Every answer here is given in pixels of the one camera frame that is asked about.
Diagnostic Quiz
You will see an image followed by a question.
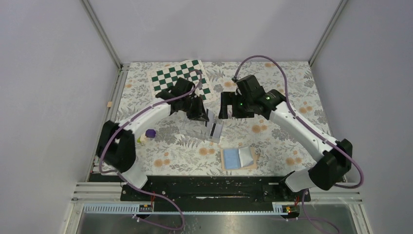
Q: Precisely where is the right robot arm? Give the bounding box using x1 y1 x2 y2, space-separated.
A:
218 75 353 201

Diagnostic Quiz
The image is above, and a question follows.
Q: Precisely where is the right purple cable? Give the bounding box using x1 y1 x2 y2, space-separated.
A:
232 55 365 234

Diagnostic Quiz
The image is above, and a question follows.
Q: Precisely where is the floral tablecloth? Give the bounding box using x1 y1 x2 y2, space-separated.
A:
101 61 344 177

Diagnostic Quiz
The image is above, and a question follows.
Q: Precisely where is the white slotted cable duct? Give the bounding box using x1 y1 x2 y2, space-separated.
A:
83 202 289 215

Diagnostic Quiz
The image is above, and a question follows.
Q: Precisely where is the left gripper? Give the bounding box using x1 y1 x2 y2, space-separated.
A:
182 94 209 122

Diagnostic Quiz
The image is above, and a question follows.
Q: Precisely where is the green white chessboard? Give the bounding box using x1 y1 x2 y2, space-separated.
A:
147 60 217 103

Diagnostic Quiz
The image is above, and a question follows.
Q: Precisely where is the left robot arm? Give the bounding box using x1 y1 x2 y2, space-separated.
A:
96 78 209 200

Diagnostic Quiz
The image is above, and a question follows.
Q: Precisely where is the purple small block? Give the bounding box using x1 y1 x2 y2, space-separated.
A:
145 129 156 138

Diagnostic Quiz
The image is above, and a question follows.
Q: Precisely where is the purple cable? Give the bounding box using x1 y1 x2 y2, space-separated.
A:
98 69 204 231
232 55 365 234

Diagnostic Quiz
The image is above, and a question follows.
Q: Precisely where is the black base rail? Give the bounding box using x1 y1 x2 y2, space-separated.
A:
111 175 312 213

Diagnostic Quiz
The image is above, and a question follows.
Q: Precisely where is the beige card holder wallet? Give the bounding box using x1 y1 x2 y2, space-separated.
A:
220 147 258 171

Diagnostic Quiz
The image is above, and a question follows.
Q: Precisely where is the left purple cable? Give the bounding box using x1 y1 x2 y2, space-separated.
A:
98 69 204 231

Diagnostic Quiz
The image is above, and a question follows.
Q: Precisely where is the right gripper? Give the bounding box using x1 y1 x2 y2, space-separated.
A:
218 91 254 119

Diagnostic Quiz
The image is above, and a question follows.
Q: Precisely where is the clear plastic card box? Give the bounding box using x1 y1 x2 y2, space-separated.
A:
180 109 224 143

